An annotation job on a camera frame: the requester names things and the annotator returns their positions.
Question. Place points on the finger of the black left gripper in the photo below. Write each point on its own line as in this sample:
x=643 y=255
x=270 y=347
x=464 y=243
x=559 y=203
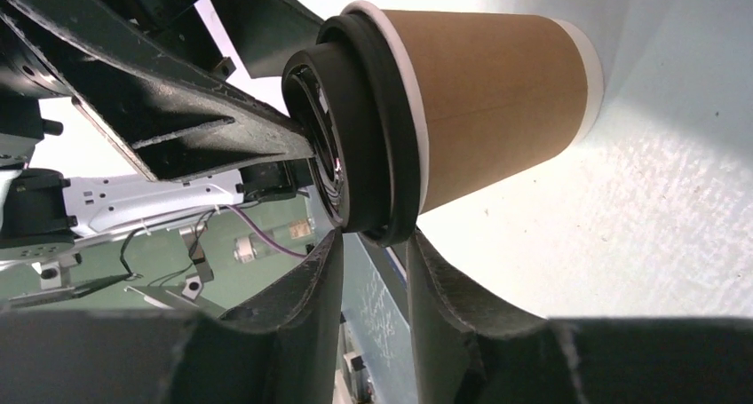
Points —
x=140 y=71
x=266 y=33

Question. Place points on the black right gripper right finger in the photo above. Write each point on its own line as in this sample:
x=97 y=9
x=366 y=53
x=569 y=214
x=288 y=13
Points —
x=468 y=343

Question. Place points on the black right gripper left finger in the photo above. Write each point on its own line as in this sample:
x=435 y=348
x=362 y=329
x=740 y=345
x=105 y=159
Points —
x=291 y=332

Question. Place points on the black plastic cup lid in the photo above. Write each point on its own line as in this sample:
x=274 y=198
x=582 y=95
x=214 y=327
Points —
x=346 y=93

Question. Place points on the brown paper cup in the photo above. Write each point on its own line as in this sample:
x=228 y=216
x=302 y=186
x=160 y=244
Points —
x=490 y=94

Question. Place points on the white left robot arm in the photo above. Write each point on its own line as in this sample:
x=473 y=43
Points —
x=97 y=206

